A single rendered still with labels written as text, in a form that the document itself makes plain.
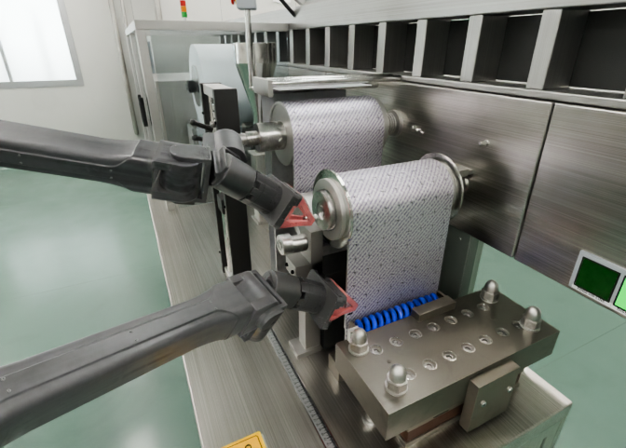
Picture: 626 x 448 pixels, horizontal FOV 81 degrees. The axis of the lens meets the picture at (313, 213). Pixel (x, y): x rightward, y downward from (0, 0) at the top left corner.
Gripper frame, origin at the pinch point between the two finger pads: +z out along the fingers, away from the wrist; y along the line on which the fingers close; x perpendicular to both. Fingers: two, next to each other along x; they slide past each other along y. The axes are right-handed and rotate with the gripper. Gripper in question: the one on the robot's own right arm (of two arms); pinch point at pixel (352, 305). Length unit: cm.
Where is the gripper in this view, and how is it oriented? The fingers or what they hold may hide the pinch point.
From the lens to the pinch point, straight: 74.0
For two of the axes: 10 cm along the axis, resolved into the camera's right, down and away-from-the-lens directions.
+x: 4.5, -8.8, -1.6
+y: 4.4, 3.7, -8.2
